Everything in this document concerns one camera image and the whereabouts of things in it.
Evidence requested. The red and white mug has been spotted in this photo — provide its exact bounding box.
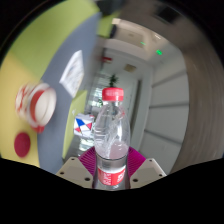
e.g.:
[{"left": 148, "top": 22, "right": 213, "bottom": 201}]
[{"left": 14, "top": 82, "right": 58, "bottom": 134}]

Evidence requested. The flat round red coaster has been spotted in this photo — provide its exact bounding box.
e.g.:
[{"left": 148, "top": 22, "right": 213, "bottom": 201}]
[{"left": 13, "top": 132, "right": 32, "bottom": 158}]

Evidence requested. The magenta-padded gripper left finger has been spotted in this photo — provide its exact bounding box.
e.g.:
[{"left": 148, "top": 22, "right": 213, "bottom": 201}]
[{"left": 55, "top": 147, "right": 98, "bottom": 190}]

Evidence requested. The clear red-capped water bottle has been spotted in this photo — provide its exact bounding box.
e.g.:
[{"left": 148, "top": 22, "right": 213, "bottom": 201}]
[{"left": 93, "top": 87, "right": 132, "bottom": 191}]

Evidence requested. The framed wall picture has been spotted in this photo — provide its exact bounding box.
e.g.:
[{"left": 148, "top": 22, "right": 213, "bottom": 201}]
[{"left": 124, "top": 63, "right": 137, "bottom": 73}]

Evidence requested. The red blue white patterned box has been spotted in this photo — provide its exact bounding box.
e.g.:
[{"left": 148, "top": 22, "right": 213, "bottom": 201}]
[{"left": 73, "top": 113, "right": 96, "bottom": 138}]

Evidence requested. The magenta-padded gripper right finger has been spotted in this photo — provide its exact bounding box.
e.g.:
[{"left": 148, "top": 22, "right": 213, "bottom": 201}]
[{"left": 128, "top": 147, "right": 167, "bottom": 190}]

